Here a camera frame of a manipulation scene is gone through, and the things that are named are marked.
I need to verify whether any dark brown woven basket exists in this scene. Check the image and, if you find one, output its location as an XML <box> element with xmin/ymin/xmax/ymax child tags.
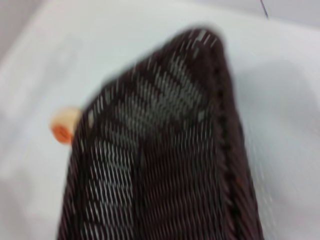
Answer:
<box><xmin>57</xmin><ymin>23</ymin><xmax>258</xmax><ymax>240</ymax></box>

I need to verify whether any round bun with orange filling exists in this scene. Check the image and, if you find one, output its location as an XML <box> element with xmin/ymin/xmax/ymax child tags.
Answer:
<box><xmin>49</xmin><ymin>105</ymin><xmax>81</xmax><ymax>145</ymax></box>

